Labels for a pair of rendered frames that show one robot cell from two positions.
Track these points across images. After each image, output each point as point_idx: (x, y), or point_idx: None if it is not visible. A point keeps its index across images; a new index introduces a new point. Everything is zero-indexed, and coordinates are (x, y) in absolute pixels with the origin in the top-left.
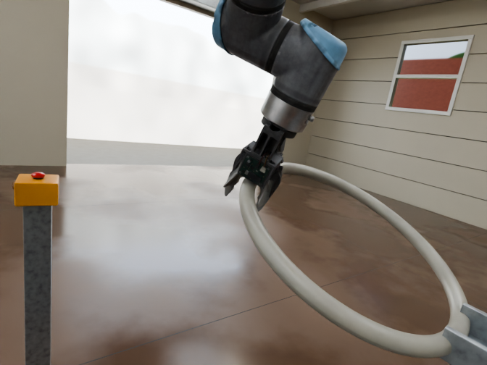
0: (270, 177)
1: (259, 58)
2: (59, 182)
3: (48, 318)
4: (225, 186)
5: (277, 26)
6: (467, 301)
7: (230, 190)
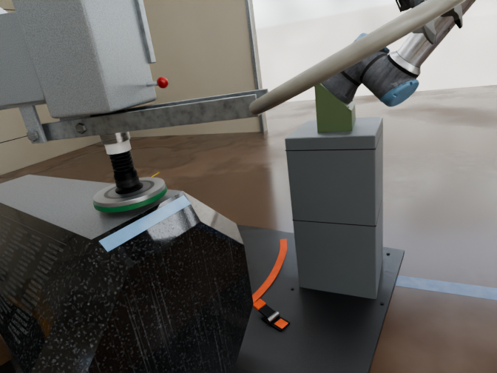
0: (401, 1)
1: None
2: None
3: None
4: (445, 15)
5: None
6: (250, 104)
7: (454, 21)
